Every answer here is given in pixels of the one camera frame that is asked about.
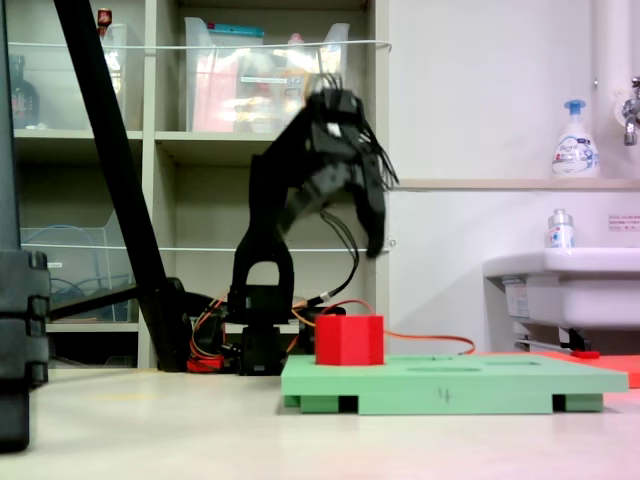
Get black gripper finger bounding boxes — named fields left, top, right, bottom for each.
left=351, top=153, right=389, bottom=260
left=282, top=168, right=350, bottom=235

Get red octagonal pillar block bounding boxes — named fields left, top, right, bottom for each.
left=314, top=314, right=386, bottom=367

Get green shape hole board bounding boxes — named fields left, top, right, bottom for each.
left=280, top=353, right=630, bottom=416

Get orange flat block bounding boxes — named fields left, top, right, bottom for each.
left=474, top=351, right=640, bottom=389

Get beige shelf unit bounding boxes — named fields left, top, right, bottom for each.
left=4, top=0, right=392, bottom=369

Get large clear plastic bin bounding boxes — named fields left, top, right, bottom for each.
left=183, top=17, right=351, bottom=135

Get small clear sanitizer bottle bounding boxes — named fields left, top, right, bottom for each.
left=545, top=208, right=576, bottom=250

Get white foam soap bottle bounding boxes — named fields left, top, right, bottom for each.
left=551, top=98, right=601, bottom=180

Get black tripod leg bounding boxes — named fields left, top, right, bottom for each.
left=49, top=0, right=194, bottom=374

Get white ceramic sink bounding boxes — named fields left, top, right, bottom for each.
left=482, top=246, right=640, bottom=332

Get clear plastic file tray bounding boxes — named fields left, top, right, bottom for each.
left=19, top=209, right=140, bottom=324

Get small clear plastic bin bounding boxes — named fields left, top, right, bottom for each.
left=7, top=22, right=129, bottom=132

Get metal faucet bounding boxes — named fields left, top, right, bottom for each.
left=621, top=76, right=640, bottom=148

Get dark glass bottle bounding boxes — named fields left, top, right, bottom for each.
left=8, top=54, right=41, bottom=130

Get dark grey upright panel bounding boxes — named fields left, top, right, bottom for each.
left=0, top=0, right=23, bottom=251

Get notched black stack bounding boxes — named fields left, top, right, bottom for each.
left=0, top=248, right=52, bottom=454

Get black wire bundle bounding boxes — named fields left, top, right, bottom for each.
left=304, top=72, right=401, bottom=307

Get white cord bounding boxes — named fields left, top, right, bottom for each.
left=19, top=239, right=398, bottom=254

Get orange cable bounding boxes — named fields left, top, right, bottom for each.
left=192, top=294, right=477, bottom=357

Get red cable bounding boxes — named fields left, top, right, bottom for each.
left=186, top=349, right=225, bottom=374

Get pink wall label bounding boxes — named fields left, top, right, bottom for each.
left=607, top=213, right=640, bottom=233

